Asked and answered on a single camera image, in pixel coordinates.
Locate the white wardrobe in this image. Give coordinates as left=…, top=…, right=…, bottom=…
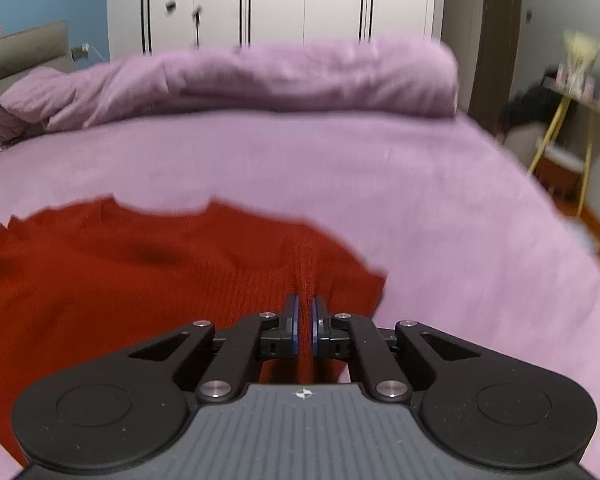
left=106, top=0, right=447, bottom=57

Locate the brown door frame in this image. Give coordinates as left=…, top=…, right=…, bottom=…
left=471, top=0, right=525, bottom=137

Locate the grey headboard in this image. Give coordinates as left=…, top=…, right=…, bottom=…
left=0, top=20, right=77, bottom=137

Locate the wrapped flower bouquet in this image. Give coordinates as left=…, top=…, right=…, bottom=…
left=555, top=30, right=600, bottom=100

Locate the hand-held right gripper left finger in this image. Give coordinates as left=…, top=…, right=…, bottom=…
left=127, top=294, right=301, bottom=405

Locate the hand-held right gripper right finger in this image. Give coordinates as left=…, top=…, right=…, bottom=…
left=311, top=294, right=484, bottom=405

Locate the yellow-legged side table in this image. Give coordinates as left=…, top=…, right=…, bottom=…
left=526, top=91, right=600, bottom=217

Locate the purple duvet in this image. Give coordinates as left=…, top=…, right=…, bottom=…
left=0, top=36, right=461, bottom=134

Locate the red knit cardigan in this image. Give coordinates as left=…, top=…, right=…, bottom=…
left=0, top=199, right=389, bottom=467

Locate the grey armchair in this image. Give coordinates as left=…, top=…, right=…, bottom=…
left=501, top=121, right=547, bottom=162

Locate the orange stool with white top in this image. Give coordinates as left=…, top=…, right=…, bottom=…
left=534, top=147, right=587, bottom=194

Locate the black clothes pile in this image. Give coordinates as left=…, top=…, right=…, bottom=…
left=499, top=66, right=564, bottom=132

